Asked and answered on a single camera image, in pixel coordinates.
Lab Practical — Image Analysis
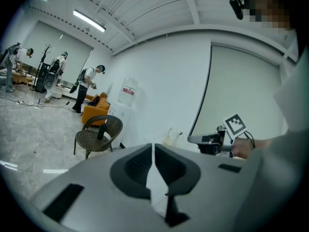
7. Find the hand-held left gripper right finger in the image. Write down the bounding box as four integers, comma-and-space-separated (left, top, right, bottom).
154, 143, 201, 195

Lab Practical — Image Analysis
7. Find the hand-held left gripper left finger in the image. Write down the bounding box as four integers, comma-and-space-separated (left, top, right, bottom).
110, 143, 153, 200

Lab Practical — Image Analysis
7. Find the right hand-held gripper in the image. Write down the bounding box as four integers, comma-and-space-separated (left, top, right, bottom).
187, 114, 248, 158

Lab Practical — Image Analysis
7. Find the person's right forearm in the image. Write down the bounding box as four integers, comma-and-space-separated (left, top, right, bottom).
251, 138, 275, 160

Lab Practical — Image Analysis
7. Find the person's right hand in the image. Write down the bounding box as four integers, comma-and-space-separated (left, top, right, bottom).
231, 137, 253, 159

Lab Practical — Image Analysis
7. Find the translucent plastic bag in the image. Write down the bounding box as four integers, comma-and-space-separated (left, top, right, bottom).
162, 127, 185, 146

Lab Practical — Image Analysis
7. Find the black bottle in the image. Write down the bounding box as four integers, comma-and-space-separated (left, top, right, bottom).
97, 123, 108, 141

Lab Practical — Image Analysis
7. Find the dark wicker chair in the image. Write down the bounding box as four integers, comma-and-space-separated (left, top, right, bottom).
73, 115, 124, 160

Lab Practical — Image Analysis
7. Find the white water dispenser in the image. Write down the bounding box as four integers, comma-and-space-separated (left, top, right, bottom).
107, 101, 133, 150

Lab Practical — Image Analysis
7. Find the large grey roller blind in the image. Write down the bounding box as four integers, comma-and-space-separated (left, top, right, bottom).
190, 43, 288, 141

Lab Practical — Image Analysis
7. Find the orange sofa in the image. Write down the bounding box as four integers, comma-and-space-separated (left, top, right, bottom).
81, 92, 112, 126

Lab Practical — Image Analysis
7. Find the dark bag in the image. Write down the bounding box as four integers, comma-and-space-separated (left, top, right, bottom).
87, 95, 101, 107

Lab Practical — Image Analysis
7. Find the clear water dispenser bottle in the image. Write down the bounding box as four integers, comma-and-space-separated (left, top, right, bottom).
117, 77, 139, 107

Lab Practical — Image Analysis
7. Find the person's light grey shirt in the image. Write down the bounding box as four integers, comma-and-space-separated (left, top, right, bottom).
233, 30, 309, 232

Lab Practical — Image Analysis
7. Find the black floor speaker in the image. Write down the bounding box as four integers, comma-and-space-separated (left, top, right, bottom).
35, 62, 52, 94

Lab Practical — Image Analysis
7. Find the low wooden table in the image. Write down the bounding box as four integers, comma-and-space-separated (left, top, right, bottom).
11, 69, 35, 87

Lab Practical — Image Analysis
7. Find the black coat rack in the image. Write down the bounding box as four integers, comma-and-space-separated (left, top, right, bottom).
30, 43, 53, 91

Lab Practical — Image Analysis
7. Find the person's head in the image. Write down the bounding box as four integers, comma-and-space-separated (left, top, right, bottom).
240, 0, 299, 30

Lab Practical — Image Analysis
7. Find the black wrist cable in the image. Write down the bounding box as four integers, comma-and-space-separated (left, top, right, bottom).
243, 131, 256, 151

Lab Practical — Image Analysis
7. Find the black floor cable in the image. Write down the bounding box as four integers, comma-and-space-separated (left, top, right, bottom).
0, 96, 71, 109

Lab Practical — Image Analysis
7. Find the black head-worn camera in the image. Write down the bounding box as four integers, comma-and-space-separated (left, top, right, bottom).
229, 0, 246, 21

